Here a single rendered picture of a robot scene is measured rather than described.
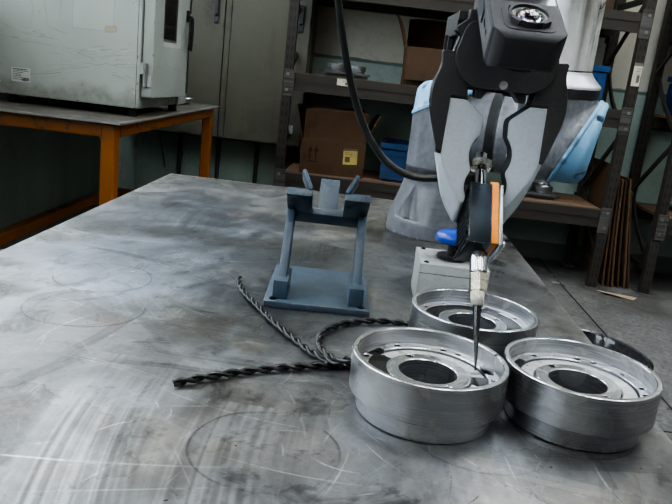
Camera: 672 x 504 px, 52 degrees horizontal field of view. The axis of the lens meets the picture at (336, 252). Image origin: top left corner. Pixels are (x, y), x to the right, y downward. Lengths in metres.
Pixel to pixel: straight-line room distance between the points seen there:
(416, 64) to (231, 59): 1.12
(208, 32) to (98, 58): 1.71
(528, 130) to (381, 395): 0.22
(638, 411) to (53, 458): 0.35
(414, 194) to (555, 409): 0.60
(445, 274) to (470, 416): 0.28
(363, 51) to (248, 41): 0.72
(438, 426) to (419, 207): 0.60
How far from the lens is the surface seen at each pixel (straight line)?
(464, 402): 0.44
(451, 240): 0.71
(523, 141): 0.52
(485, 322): 0.62
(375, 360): 0.49
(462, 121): 0.51
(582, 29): 0.99
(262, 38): 4.31
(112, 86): 2.72
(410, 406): 0.44
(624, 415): 0.48
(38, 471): 0.41
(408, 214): 1.03
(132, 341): 0.56
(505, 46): 0.44
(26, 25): 2.84
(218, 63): 4.36
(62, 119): 2.55
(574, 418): 0.47
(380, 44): 4.50
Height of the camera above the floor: 1.02
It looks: 14 degrees down
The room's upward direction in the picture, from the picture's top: 7 degrees clockwise
